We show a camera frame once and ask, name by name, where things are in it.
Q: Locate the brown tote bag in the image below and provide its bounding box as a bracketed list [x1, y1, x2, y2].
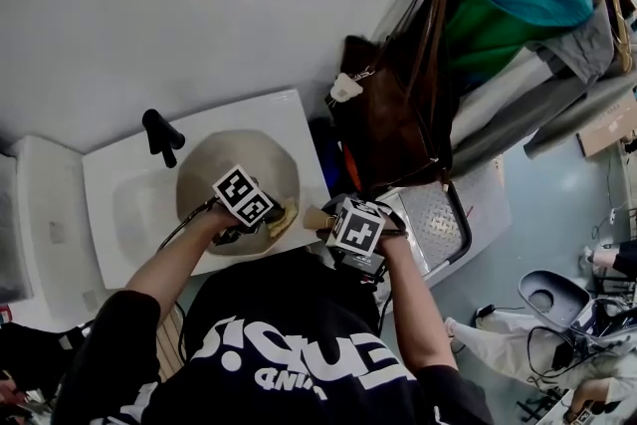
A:
[325, 0, 457, 195]

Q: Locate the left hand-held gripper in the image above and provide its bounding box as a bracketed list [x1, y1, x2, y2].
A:
[212, 163, 289, 245]

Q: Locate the person's right forearm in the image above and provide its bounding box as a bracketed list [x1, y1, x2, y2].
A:
[375, 238, 459, 372]

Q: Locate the metal platform trolley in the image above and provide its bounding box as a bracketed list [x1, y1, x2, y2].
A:
[370, 156, 514, 288]

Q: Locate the grey appliance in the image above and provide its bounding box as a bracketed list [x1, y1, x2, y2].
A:
[0, 153, 34, 303]

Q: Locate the black faucet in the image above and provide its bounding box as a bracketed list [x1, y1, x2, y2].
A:
[141, 107, 186, 169]

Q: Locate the white rectangular sink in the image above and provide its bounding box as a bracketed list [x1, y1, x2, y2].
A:
[82, 88, 332, 290]

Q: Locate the person's left forearm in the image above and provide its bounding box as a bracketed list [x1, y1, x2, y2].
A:
[123, 213, 210, 310]

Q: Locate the dark grey coat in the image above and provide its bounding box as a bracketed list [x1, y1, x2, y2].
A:
[450, 74, 637, 175]

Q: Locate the person's black printed T-shirt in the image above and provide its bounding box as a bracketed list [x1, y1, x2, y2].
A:
[57, 248, 494, 425]

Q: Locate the person's left hand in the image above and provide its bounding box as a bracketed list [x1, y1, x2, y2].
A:
[201, 201, 238, 231]

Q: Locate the white plush bag charm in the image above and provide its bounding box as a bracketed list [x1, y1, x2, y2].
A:
[328, 72, 363, 104]

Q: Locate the white appliance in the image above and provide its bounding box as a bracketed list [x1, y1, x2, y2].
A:
[14, 134, 108, 315]

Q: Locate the black floor cable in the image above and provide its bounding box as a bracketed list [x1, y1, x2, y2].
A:
[472, 303, 524, 319]

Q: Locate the cardboard box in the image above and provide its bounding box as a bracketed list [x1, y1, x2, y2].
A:
[576, 89, 637, 158]

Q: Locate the yellow sponge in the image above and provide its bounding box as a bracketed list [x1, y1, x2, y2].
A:
[266, 197, 300, 238]

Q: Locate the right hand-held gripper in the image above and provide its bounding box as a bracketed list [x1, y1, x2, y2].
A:
[321, 196, 407, 258]

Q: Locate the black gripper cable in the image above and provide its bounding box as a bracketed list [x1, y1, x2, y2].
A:
[158, 198, 220, 251]

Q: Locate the black labelled device box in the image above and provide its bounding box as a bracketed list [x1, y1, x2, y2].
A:
[337, 253, 388, 283]

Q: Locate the light grey hoodie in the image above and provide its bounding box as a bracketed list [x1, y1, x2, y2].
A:
[450, 9, 618, 150]

